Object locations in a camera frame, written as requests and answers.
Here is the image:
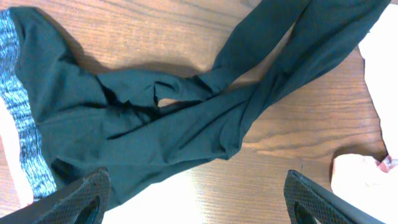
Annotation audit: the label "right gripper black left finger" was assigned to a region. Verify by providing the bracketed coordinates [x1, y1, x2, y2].
[1, 167, 111, 224]

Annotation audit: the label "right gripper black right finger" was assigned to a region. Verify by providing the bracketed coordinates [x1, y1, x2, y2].
[284, 170, 382, 224]

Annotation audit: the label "black leggings with red waistband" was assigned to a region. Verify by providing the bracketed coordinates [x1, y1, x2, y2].
[1, 0, 388, 209]

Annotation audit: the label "white shirt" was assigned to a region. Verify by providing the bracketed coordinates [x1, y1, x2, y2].
[331, 4, 397, 223]

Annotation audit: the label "red white striped garment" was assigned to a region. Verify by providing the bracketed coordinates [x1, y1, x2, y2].
[377, 155, 397, 173]

